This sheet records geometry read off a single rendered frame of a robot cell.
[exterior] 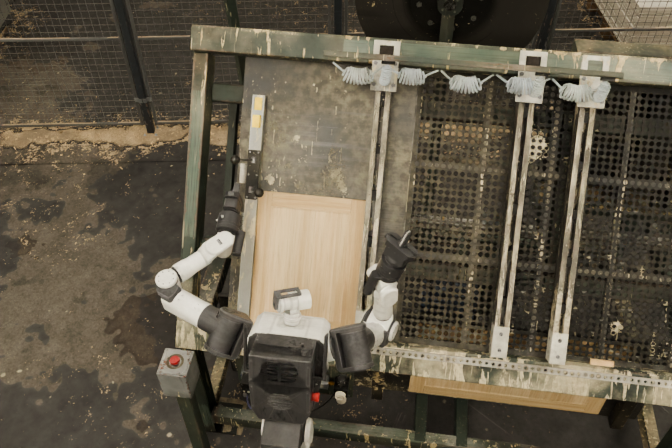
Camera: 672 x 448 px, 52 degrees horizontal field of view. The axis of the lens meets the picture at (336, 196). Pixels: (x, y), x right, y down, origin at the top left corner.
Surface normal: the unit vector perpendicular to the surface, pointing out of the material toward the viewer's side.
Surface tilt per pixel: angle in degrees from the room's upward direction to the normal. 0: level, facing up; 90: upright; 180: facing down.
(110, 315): 0
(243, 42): 51
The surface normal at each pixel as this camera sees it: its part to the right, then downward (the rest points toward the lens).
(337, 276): -0.11, 0.09
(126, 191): 0.00, -0.71
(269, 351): 0.05, -0.92
